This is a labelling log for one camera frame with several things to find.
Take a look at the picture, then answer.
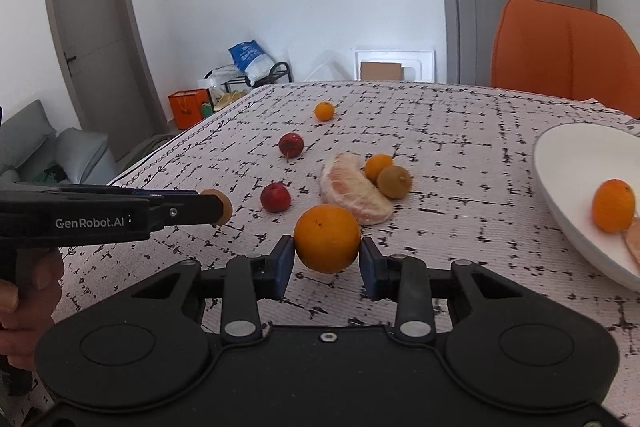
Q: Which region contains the orange cardboard box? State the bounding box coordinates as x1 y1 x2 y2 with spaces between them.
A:
168 89 213 130

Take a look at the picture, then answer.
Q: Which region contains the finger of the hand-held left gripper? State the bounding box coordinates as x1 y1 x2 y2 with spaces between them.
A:
112 187 202 198
148 193 224 228

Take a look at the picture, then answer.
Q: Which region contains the brown kiwi fruit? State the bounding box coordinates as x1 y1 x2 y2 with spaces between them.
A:
376 164 413 200

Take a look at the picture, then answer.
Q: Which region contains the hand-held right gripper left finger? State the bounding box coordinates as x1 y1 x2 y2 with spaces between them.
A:
127 234 296 344

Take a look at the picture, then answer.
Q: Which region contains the orange chair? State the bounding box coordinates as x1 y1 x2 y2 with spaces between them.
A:
490 0 640 118

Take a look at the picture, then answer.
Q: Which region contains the peeled pomelo segment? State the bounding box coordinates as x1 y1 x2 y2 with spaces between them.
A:
320 152 394 226

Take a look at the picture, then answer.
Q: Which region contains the small brown round fruit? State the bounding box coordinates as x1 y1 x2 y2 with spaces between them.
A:
200 188 233 227

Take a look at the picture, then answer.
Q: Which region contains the white bowl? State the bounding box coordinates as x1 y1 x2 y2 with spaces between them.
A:
532 123 640 293

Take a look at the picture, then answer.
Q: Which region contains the large orange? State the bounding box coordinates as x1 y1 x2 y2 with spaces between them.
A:
293 205 362 274

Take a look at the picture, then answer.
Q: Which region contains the small red apple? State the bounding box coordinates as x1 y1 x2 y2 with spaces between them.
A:
278 132 305 159
260 182 292 214

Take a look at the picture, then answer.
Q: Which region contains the grey sofa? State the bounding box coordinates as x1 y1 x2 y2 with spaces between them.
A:
0 100 119 186

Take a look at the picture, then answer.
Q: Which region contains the patterned tablecloth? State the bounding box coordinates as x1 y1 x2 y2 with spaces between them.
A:
50 80 640 427

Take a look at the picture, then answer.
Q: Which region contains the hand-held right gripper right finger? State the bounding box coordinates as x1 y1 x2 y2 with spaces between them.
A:
359 236 521 343

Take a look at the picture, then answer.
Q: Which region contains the white foam panel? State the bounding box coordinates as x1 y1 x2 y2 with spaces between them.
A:
351 48 437 82

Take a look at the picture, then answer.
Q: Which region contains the blue and white bag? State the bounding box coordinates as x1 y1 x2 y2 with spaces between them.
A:
228 39 275 82

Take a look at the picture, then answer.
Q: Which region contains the plain grey door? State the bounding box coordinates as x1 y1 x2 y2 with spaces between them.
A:
40 0 168 138

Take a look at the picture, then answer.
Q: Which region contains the small pomelo piece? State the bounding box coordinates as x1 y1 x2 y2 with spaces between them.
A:
622 217 640 266

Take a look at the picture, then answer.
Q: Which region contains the person's left hand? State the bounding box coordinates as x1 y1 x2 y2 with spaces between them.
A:
0 251 67 372

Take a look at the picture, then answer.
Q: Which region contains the black metal rack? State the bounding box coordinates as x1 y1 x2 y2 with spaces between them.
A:
220 62 293 96

